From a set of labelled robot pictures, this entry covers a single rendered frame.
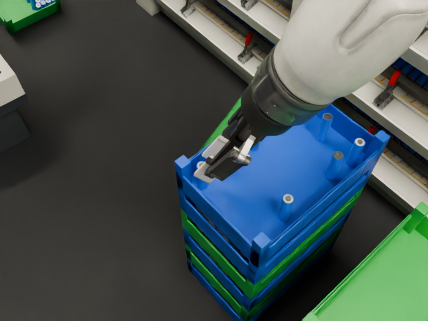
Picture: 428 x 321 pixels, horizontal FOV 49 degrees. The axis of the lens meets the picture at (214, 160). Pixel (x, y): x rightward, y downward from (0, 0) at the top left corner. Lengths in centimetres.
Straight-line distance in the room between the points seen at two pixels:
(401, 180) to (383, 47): 82
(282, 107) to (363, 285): 43
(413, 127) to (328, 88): 63
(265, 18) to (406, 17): 85
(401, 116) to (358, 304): 45
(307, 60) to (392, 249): 51
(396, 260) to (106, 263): 68
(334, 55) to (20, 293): 98
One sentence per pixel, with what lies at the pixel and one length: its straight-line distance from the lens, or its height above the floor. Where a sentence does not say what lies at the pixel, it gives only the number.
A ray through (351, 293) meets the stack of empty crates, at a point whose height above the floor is 32.
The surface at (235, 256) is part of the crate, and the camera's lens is 81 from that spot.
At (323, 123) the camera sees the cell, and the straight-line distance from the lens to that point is 85.
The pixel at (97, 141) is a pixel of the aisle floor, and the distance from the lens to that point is 141.
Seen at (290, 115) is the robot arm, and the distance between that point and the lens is 54.
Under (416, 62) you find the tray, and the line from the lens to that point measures 99.
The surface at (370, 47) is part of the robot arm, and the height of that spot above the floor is 82.
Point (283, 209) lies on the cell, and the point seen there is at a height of 44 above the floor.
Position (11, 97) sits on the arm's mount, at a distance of 129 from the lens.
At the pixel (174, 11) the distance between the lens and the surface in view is 160.
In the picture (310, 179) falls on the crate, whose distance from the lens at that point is 84.
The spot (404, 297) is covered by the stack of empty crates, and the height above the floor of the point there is 32.
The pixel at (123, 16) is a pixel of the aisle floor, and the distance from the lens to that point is 177.
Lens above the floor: 111
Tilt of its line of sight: 57 degrees down
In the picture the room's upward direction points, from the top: straight up
